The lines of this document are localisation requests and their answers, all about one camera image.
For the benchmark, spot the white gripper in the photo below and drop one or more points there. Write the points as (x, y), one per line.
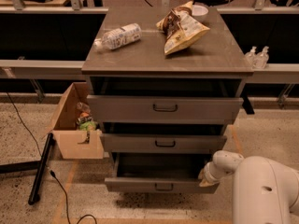
(212, 174)

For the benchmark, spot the grey bottom drawer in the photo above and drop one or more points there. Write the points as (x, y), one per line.
(158, 173)

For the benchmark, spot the grey drawer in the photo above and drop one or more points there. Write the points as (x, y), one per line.
(158, 173)
(162, 143)
(164, 110)

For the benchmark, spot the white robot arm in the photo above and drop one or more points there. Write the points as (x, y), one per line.
(263, 191)

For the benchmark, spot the grey three-drawer cabinet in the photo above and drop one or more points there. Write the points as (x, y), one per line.
(213, 67)

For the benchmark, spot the grey middle drawer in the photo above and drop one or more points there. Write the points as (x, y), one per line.
(162, 143)

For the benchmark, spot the grey top drawer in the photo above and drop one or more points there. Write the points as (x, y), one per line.
(164, 110)

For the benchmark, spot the green snack package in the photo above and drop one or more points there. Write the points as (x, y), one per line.
(87, 126)

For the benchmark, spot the left clear sanitizer bottle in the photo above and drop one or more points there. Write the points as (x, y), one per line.
(251, 56)

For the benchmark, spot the crumpled snack wrappers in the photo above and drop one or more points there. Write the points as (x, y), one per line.
(84, 113)

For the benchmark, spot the cardboard box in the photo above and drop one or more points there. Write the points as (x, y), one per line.
(72, 142)

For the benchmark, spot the yellow brown chip bag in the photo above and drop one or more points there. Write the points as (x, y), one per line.
(181, 28)

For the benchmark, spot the clear plastic water bottle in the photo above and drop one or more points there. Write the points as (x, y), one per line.
(119, 37)

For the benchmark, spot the black metal bar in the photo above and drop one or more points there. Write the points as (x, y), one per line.
(41, 166)

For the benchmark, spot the white bowl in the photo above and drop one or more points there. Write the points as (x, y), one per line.
(199, 12)

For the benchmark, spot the grey metal rail shelf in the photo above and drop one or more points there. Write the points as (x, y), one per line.
(274, 73)

